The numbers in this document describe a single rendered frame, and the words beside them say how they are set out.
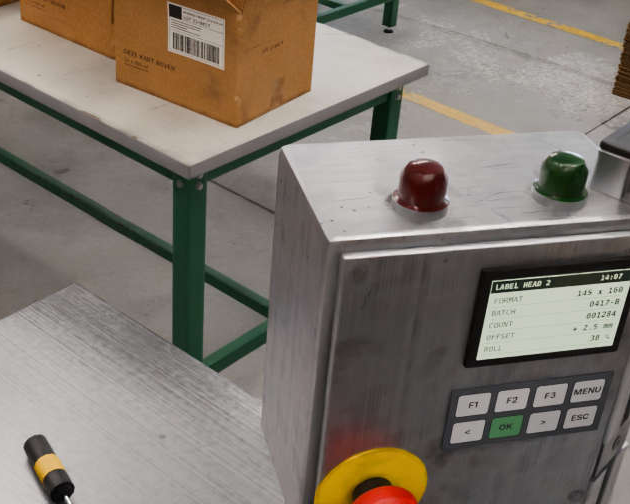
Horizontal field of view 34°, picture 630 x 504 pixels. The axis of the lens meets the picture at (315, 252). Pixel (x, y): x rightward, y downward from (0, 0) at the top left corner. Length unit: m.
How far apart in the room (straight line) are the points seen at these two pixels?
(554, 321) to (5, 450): 0.89
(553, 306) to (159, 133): 1.65
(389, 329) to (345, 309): 0.03
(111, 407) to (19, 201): 2.16
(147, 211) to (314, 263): 2.90
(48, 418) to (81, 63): 1.24
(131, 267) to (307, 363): 2.60
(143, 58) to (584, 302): 1.81
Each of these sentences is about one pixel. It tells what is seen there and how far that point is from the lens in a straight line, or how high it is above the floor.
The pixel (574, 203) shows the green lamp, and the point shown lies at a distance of 0.49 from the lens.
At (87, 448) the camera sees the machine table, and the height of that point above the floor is 0.83.
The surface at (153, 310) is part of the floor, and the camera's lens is 2.90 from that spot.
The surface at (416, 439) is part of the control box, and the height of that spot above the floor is 1.36.
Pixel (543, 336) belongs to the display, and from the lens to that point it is 0.50.
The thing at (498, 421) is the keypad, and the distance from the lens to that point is 0.53.
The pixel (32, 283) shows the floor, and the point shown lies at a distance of 3.04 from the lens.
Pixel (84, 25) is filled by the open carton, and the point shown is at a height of 0.83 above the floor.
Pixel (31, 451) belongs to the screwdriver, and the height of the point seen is 0.85.
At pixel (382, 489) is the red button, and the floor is 1.34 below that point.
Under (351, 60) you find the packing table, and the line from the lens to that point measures 2.50.
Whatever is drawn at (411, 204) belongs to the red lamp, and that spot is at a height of 1.48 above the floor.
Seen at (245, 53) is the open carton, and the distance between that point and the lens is 2.07.
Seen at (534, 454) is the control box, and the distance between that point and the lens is 0.56.
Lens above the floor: 1.70
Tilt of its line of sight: 32 degrees down
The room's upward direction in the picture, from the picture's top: 5 degrees clockwise
